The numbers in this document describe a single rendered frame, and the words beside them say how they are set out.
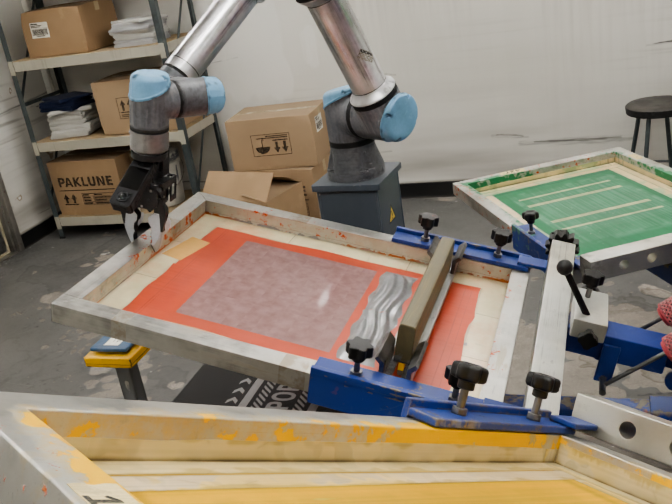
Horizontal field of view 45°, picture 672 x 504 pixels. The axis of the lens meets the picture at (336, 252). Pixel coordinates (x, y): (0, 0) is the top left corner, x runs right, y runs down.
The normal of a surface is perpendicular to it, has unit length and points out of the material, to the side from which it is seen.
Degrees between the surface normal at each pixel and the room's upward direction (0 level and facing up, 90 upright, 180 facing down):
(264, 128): 88
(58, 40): 90
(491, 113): 90
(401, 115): 97
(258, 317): 15
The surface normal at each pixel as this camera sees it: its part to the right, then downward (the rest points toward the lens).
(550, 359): 0.11, -0.89
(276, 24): -0.29, 0.40
